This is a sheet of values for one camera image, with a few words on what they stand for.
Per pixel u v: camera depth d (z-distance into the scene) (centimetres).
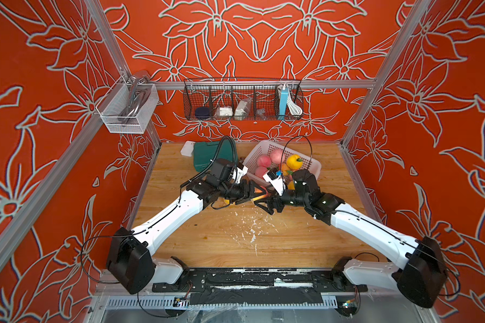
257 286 73
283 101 86
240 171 71
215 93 95
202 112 97
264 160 103
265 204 65
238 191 66
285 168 99
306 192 58
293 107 90
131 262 49
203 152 115
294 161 98
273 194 66
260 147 106
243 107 92
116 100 80
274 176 64
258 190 70
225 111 86
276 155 99
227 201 69
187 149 115
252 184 67
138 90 85
